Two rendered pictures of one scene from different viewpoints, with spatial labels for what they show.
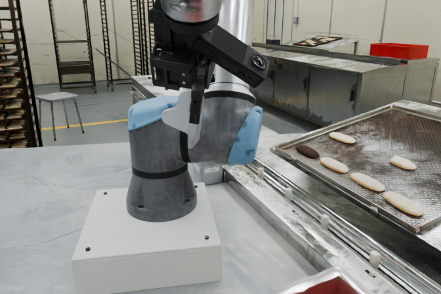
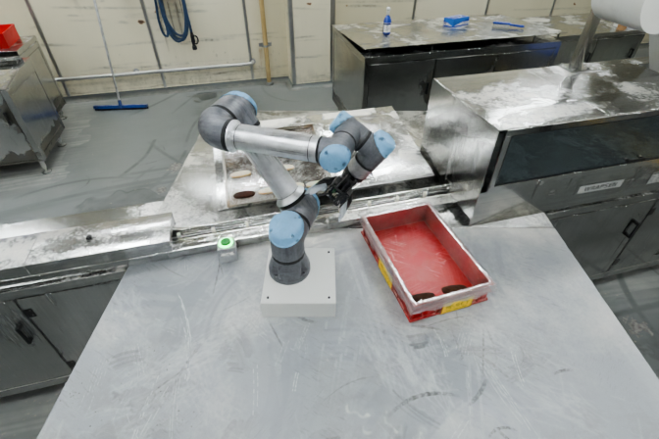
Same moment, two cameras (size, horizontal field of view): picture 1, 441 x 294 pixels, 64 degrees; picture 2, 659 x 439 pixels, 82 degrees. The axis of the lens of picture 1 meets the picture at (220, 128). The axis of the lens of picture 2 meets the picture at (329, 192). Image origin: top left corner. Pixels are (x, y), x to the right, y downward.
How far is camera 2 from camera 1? 1.29 m
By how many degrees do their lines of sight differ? 73
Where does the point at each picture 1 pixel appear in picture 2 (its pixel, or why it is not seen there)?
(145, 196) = (304, 266)
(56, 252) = (294, 335)
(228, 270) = not seen: hidden behind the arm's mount
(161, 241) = (328, 268)
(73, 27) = not seen: outside the picture
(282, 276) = (335, 240)
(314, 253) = (331, 224)
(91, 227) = (307, 299)
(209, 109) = (304, 205)
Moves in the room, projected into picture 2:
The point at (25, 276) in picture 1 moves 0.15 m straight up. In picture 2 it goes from (314, 345) to (313, 318)
